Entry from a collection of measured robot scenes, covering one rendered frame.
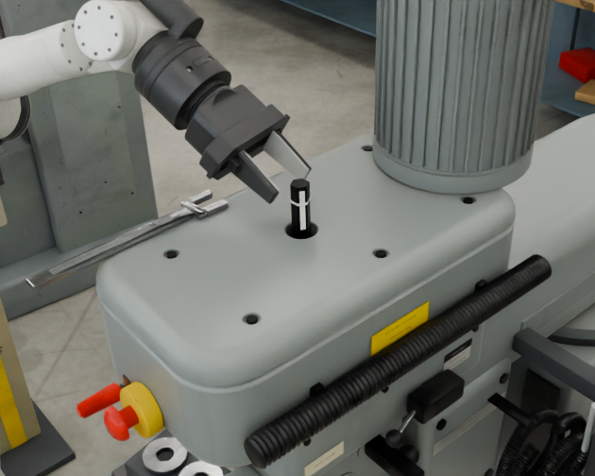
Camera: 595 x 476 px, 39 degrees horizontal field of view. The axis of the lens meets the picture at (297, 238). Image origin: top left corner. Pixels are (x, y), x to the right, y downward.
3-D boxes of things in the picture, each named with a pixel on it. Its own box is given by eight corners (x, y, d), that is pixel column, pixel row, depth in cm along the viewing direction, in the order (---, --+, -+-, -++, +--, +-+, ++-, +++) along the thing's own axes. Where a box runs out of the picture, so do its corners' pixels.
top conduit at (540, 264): (264, 477, 80) (263, 453, 78) (239, 451, 83) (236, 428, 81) (551, 283, 103) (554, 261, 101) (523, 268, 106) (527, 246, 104)
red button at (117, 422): (121, 452, 88) (115, 426, 85) (102, 431, 90) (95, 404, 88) (147, 436, 89) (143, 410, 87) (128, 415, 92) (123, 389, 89)
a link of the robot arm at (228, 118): (271, 153, 100) (202, 87, 102) (301, 99, 93) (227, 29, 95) (200, 199, 92) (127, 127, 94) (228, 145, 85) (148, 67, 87)
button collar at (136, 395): (151, 450, 89) (144, 410, 86) (123, 417, 93) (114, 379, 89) (167, 440, 90) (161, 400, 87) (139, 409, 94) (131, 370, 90)
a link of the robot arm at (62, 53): (144, 53, 91) (52, 80, 97) (187, 51, 99) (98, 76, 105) (129, -7, 91) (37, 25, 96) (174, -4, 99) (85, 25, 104)
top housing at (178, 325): (222, 498, 84) (207, 384, 74) (95, 362, 100) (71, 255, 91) (518, 299, 107) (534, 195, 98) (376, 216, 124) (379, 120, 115)
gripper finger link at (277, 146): (310, 167, 92) (270, 129, 93) (299, 184, 94) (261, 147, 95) (318, 161, 93) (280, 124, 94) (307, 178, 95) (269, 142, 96)
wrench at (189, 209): (39, 297, 85) (37, 290, 85) (22, 280, 88) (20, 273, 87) (228, 207, 98) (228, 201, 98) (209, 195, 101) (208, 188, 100)
